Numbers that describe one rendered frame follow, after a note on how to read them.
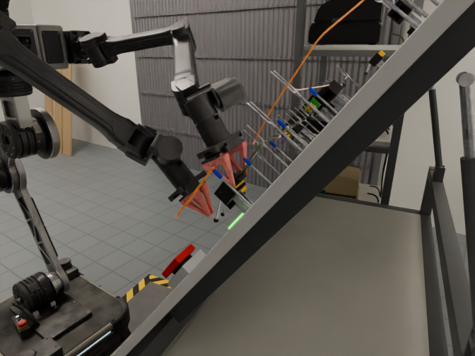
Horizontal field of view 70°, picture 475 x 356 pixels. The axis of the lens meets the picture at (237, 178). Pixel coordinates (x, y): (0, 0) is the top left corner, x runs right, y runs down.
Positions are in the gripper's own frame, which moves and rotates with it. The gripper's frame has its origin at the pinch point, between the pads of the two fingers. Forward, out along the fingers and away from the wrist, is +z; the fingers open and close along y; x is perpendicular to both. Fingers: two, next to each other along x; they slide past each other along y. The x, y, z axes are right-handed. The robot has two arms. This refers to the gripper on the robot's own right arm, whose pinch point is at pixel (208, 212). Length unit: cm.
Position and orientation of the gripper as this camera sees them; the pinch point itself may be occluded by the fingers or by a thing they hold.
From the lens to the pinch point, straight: 86.4
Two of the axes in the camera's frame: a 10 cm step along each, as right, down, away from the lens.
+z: 6.2, 7.8, 0.2
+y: 5.1, -4.2, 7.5
